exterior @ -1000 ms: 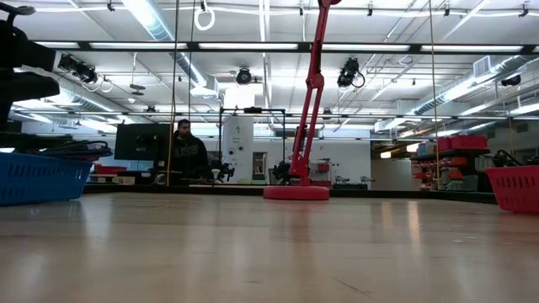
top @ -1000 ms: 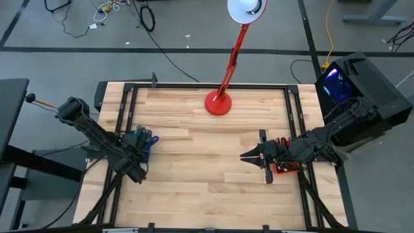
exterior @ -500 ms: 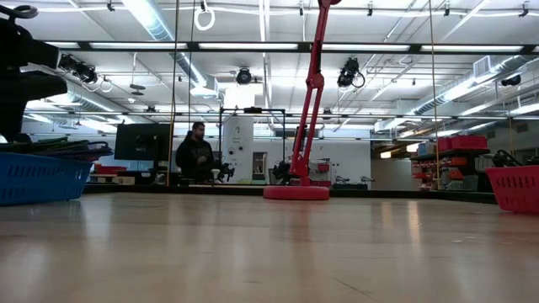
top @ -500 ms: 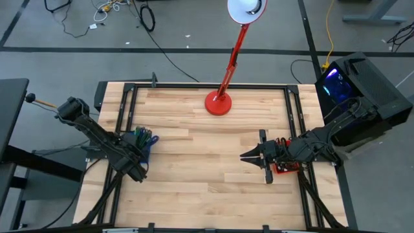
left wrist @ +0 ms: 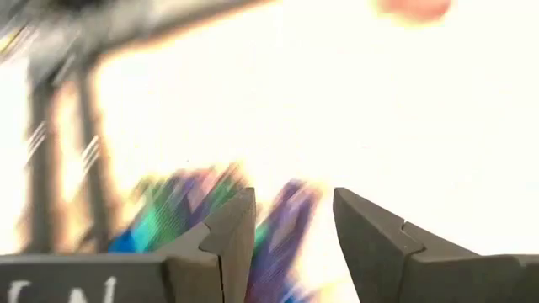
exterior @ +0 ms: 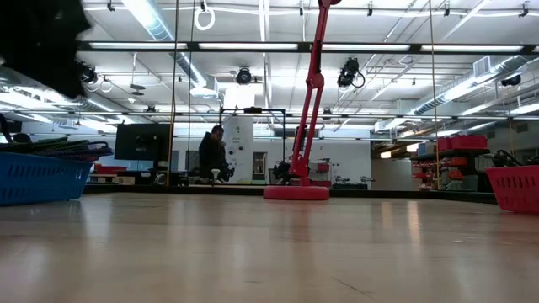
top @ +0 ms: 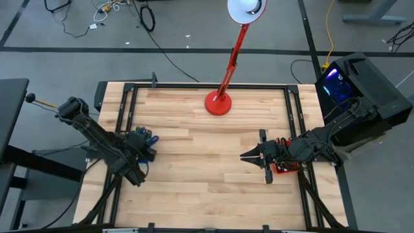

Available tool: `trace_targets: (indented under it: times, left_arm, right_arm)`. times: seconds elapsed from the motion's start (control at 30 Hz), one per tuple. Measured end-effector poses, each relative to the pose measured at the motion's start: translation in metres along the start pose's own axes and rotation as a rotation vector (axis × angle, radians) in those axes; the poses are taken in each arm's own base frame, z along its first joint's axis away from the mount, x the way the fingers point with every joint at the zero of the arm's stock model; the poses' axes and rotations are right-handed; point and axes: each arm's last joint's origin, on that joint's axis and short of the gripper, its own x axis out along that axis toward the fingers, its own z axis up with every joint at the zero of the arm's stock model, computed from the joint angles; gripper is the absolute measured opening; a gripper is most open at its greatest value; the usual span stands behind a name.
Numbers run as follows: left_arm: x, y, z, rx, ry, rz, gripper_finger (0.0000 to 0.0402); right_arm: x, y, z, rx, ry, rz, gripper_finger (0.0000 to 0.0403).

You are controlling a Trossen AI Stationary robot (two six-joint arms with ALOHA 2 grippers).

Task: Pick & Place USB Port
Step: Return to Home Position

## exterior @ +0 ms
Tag red storage bins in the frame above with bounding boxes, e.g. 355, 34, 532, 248
436, 134, 488, 152

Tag white hanging ring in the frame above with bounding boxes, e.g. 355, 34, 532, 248
193, 6, 216, 32

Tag yellow hanging cord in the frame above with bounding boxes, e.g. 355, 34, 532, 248
428, 0, 441, 190
166, 0, 181, 187

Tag person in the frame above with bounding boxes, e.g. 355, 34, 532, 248
197, 124, 231, 183

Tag black cable with red strap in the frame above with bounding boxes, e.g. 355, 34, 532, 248
492, 149, 525, 168

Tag black monitor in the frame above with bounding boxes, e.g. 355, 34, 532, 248
114, 122, 173, 162

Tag black aluminium table frame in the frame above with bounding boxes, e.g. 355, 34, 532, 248
82, 183, 500, 205

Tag storage shelf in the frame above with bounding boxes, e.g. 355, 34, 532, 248
410, 134, 492, 193

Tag red tray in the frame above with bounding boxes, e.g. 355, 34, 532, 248
94, 164, 127, 175

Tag black station frame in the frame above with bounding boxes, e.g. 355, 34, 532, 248
217, 107, 287, 186

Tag red braided USB cable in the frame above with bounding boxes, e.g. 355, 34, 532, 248
62, 151, 115, 163

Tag blue plastic basket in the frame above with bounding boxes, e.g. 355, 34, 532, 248
0, 151, 94, 207

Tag red plastic basket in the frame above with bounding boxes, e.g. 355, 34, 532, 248
485, 164, 539, 215

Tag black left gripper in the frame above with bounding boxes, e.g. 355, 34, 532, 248
0, 0, 92, 100

